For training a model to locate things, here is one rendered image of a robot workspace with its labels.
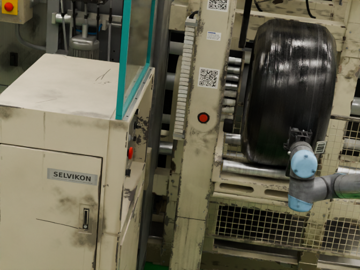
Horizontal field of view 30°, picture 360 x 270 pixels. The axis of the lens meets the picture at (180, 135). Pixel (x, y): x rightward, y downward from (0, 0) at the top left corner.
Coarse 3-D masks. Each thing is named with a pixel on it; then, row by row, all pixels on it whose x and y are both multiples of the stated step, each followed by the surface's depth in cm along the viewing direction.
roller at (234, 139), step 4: (228, 136) 280; (232, 136) 280; (236, 136) 280; (240, 136) 280; (228, 140) 280; (232, 140) 280; (236, 140) 280; (240, 140) 280; (236, 144) 281; (240, 144) 280
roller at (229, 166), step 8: (224, 160) 255; (224, 168) 254; (232, 168) 254; (240, 168) 254; (248, 168) 253; (256, 168) 253; (264, 168) 253; (272, 168) 254; (280, 168) 254; (264, 176) 254; (272, 176) 254; (280, 176) 253
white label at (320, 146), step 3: (321, 141) 236; (324, 141) 236; (318, 144) 237; (321, 144) 237; (324, 144) 237; (315, 147) 238; (318, 147) 238; (321, 147) 238; (324, 147) 239; (315, 150) 239; (318, 150) 239; (321, 150) 239; (324, 150) 240; (315, 153) 240; (318, 153) 240
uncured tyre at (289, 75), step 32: (288, 32) 239; (320, 32) 241; (256, 64) 235; (288, 64) 231; (320, 64) 231; (256, 96) 233; (288, 96) 230; (320, 96) 230; (256, 128) 236; (288, 128) 233; (320, 128) 233; (256, 160) 249; (288, 160) 244
